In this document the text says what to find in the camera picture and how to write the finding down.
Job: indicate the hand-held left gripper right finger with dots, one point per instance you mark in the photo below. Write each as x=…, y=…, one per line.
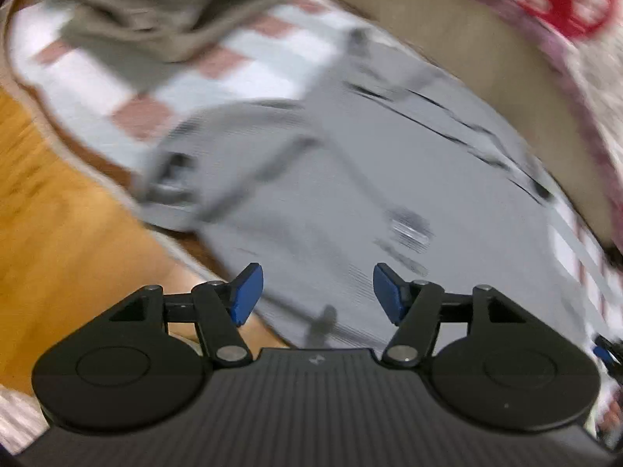
x=387, y=292

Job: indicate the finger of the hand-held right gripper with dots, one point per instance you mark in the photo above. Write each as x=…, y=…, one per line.
x=608, y=350

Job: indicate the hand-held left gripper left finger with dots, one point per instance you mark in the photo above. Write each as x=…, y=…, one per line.
x=247, y=292

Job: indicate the grey knit garment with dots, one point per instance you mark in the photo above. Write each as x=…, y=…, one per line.
x=316, y=180

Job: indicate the stack of folded clothes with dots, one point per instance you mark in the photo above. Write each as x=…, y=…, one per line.
x=160, y=9

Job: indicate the checkered pink grey blanket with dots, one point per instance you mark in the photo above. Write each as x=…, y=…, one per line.
x=121, y=82

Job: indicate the white quilt with red bears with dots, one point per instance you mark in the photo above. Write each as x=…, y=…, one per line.
x=574, y=34

